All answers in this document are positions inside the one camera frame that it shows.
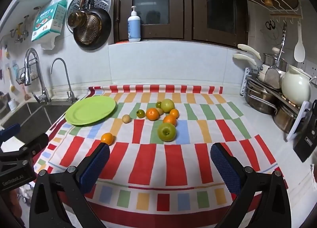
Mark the black cleaver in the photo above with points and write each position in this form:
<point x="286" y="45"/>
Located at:
<point x="307" y="144"/>

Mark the steel kitchen sink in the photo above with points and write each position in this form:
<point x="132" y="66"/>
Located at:
<point x="37" y="119"/>

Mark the thin gooseneck faucet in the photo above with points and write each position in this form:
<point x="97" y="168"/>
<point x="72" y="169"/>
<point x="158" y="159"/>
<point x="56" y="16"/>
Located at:
<point x="71" y="95"/>

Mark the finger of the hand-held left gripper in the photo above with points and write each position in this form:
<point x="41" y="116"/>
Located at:
<point x="32" y="144"/>
<point x="9" y="132"/>

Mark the striped colourful tablecloth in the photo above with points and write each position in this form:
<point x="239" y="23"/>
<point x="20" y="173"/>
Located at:
<point x="148" y="158"/>

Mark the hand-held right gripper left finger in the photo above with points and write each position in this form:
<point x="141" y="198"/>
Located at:
<point x="96" y="166"/>

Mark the small brass saucepan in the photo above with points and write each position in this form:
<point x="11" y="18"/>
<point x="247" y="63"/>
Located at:
<point x="76" y="19"/>

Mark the large chrome faucet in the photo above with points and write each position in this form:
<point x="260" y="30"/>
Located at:
<point x="27" y="74"/>

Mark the paper towel pack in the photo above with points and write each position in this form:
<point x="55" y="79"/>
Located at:
<point x="49" y="20"/>

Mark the metal wall hooks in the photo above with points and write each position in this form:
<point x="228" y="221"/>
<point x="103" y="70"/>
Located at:
<point x="18" y="31"/>

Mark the white wall socket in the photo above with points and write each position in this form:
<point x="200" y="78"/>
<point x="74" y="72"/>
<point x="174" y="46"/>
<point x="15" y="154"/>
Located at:
<point x="310" y="68"/>

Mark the black frying pan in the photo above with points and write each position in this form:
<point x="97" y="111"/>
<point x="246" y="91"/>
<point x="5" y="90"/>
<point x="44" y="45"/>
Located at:
<point x="91" y="33"/>

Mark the lidded steel pot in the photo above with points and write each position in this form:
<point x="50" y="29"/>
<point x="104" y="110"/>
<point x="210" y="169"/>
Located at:
<point x="268" y="59"/>

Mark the white rice paddle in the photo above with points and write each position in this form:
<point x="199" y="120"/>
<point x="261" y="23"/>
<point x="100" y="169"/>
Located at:
<point x="299" y="52"/>

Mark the black scissors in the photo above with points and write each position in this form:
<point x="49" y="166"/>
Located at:
<point x="270" y="25"/>

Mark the dark brown window sash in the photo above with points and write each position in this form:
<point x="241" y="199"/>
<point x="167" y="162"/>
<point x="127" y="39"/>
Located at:
<point x="198" y="20"/>
<point x="151" y="33"/>

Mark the white ceramic pitcher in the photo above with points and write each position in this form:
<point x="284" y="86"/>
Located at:
<point x="296" y="87"/>

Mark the large steel pot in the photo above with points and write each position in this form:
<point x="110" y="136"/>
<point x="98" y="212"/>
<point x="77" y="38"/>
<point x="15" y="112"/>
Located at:
<point x="257" y="99"/>

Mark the small orange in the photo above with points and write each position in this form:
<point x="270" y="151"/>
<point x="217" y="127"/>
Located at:
<point x="170" y="120"/>
<point x="174" y="113"/>
<point x="107" y="139"/>

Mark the large orange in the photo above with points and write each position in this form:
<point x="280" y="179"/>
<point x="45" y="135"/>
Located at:
<point x="152" y="114"/>

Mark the green apple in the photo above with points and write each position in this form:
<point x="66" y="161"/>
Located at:
<point x="167" y="132"/>

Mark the small green tomato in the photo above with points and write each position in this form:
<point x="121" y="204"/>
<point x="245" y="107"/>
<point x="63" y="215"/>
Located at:
<point x="140" y="113"/>
<point x="158" y="104"/>

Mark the yellow-green apple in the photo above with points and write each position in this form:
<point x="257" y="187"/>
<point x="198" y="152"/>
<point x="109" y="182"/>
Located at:
<point x="167" y="105"/>

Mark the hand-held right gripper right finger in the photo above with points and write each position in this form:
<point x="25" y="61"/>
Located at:
<point x="226" y="168"/>

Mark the small brown round fruit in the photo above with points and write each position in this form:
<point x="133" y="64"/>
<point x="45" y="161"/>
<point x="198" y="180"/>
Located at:
<point x="161" y="112"/>
<point x="126" y="119"/>

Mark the green plate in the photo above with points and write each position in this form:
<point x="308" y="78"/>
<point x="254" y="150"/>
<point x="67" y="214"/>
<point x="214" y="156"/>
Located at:
<point x="90" y="110"/>

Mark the white blue pump bottle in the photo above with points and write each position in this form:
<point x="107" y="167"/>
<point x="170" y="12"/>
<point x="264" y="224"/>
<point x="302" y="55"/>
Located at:
<point x="134" y="27"/>

